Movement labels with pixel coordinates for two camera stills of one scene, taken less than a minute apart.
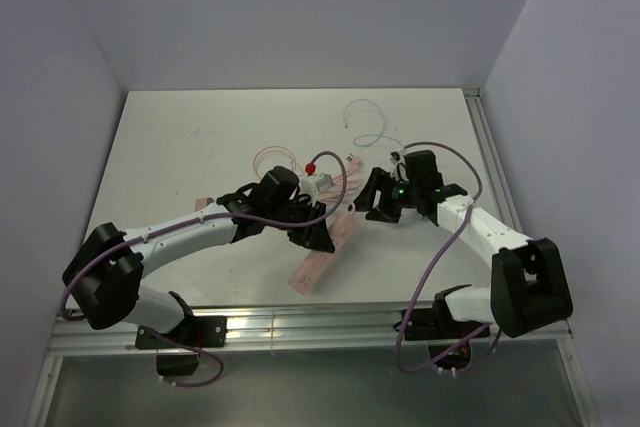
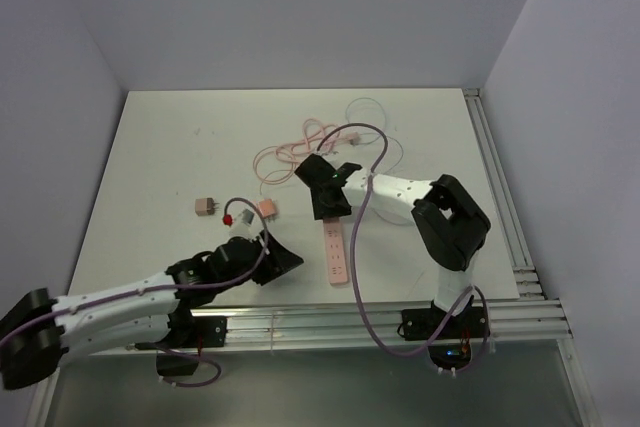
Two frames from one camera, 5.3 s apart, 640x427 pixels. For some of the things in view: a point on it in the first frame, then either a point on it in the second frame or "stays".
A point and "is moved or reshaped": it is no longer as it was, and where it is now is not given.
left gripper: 316,239 → 278,261
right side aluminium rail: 506,211 stays
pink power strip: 315,264 → 335,251
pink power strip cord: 340,188 is moved or reshaped
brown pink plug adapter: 200,203 stays
